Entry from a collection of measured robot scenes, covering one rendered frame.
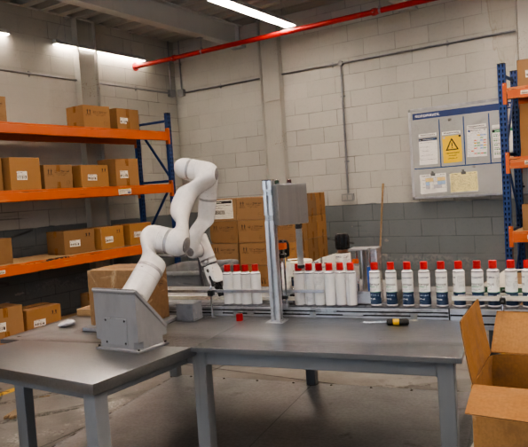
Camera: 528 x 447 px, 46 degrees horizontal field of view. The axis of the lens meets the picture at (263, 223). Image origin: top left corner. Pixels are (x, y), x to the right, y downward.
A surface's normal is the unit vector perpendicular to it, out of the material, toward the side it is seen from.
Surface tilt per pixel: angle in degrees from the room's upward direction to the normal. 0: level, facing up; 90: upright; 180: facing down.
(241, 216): 90
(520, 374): 89
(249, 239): 91
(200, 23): 90
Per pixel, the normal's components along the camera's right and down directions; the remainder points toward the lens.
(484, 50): -0.55, 0.08
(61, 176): 0.84, -0.03
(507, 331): -0.33, -0.76
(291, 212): 0.54, 0.01
